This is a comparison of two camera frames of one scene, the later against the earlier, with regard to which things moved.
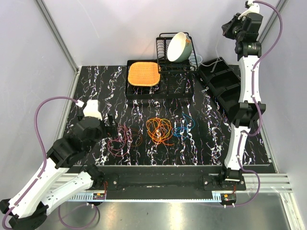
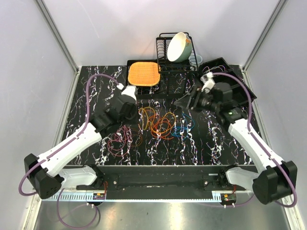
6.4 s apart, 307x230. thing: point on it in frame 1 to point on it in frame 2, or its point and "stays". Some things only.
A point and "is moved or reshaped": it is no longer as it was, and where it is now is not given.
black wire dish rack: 165,65 stays
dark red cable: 118,146 stays
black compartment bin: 224,82 stays
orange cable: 159,130 is moved or reshaped
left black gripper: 112,130 to 135,120
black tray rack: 177,86 stays
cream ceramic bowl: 179,47 stays
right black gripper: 226,27 to 184,101
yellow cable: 158,129 is moved or reshaped
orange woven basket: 144,73 stays
